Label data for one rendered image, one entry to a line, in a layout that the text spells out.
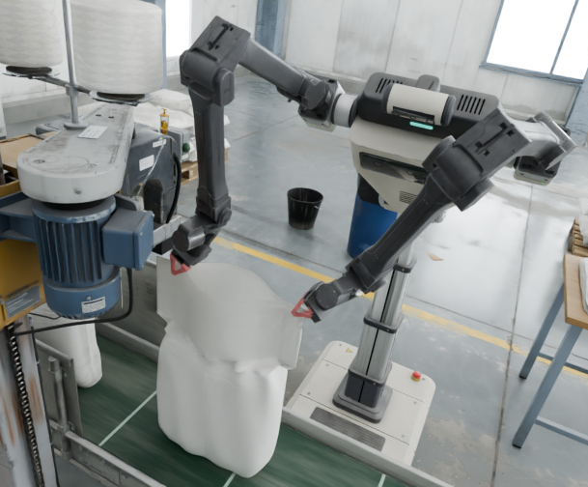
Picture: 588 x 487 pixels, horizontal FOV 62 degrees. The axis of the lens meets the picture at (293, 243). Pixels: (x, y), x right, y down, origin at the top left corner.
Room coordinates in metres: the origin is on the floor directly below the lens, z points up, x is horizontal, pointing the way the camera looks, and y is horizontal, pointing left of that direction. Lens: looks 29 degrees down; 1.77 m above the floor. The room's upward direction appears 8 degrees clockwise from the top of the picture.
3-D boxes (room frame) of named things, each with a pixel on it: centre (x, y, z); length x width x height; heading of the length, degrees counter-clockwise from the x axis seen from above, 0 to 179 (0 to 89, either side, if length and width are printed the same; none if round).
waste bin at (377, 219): (3.26, -0.61, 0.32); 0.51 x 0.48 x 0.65; 158
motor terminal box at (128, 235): (0.85, 0.33, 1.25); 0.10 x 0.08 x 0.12; 3
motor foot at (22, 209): (0.85, 0.53, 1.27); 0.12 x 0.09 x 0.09; 158
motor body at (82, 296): (0.85, 0.43, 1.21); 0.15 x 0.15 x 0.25
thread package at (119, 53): (0.99, 0.39, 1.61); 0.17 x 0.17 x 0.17
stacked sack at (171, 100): (4.65, 1.28, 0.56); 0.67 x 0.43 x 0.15; 68
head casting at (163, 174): (1.29, 0.55, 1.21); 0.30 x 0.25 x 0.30; 68
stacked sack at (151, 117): (3.99, 1.29, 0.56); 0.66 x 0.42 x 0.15; 158
